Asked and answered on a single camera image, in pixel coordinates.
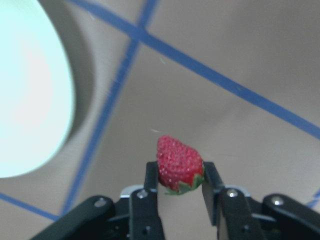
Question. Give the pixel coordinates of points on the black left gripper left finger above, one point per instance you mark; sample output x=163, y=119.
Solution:
x=133, y=217

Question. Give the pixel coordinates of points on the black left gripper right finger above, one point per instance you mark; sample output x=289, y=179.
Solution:
x=237, y=216

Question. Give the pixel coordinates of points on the light green plate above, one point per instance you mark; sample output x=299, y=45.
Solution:
x=37, y=91

